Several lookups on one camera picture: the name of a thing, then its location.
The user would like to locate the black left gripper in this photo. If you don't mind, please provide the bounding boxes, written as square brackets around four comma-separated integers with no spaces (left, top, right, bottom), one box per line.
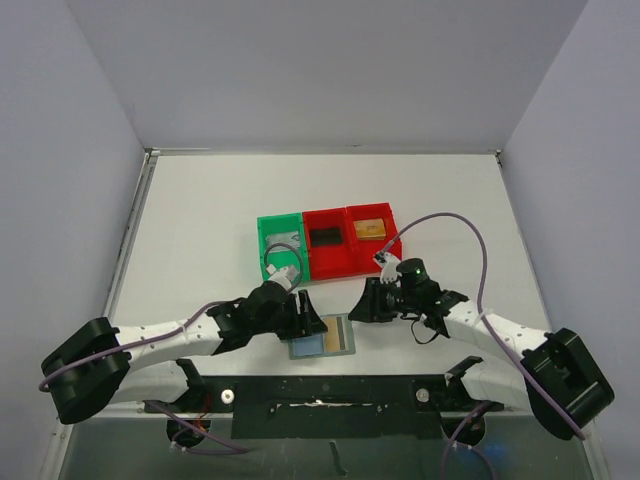
[251,289,325,339]

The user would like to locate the gold card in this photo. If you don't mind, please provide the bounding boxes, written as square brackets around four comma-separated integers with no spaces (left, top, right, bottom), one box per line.
[324,316,348,353]
[353,218,387,241]

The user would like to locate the grey-green card holder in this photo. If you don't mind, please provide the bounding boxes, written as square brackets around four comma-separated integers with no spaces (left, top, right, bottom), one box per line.
[288,314,356,360]

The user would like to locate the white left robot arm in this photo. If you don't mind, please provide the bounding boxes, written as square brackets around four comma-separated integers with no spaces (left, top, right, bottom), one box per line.
[39,281,328,424]

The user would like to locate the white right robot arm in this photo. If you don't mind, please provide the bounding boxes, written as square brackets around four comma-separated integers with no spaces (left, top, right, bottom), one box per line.
[348,258,615,440]

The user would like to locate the silver VIP card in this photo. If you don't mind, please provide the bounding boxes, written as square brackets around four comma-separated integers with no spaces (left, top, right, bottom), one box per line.
[266,231,301,252]

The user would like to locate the black card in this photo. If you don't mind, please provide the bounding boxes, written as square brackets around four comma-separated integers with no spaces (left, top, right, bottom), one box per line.
[309,226,343,248]

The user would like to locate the red plastic bin middle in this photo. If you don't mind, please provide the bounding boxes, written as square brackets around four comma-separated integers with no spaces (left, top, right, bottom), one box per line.
[303,207,356,281]

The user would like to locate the red plastic bin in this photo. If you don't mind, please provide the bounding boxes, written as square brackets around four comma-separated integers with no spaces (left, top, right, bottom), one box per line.
[346,202,398,275]
[303,207,356,281]

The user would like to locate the red plastic bin right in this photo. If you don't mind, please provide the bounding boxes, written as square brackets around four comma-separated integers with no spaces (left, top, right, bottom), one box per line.
[346,202,398,275]

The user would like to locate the green plastic bin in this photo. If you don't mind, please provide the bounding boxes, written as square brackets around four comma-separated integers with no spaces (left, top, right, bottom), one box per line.
[257,212,311,284]

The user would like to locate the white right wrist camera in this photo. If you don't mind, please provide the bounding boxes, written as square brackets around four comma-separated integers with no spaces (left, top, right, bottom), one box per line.
[374,251,401,284]

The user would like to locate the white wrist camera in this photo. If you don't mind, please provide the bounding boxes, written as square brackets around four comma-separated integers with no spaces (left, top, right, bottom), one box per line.
[266,264,299,290]
[374,251,401,284]

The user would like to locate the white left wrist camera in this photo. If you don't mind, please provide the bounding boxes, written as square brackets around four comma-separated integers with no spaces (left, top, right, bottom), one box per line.
[266,264,299,290]

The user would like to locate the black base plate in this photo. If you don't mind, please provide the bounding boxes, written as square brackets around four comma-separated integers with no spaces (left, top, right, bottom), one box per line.
[166,374,478,440]

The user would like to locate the aluminium frame rail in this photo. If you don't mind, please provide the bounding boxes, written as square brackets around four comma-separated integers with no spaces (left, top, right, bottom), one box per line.
[57,147,211,480]

